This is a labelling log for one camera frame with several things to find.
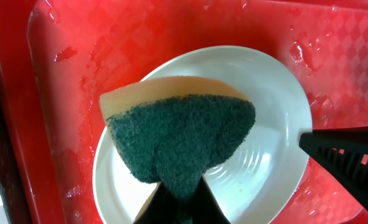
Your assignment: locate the green yellow sponge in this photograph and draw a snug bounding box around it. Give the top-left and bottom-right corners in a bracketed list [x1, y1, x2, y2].
[98, 75, 257, 200]

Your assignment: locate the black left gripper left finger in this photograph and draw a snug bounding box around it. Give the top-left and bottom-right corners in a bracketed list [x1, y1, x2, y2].
[134, 183, 179, 224]

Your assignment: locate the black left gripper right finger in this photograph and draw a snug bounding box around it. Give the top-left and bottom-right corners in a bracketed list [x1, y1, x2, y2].
[190, 177, 230, 224]

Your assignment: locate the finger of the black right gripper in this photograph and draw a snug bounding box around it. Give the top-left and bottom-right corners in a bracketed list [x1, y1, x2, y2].
[299, 126, 368, 212]

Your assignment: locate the red plastic tray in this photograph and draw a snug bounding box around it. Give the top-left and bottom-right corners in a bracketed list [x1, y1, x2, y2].
[0, 1, 368, 223]

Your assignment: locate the white plate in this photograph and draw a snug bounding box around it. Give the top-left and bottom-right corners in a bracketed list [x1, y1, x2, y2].
[93, 45, 313, 224]

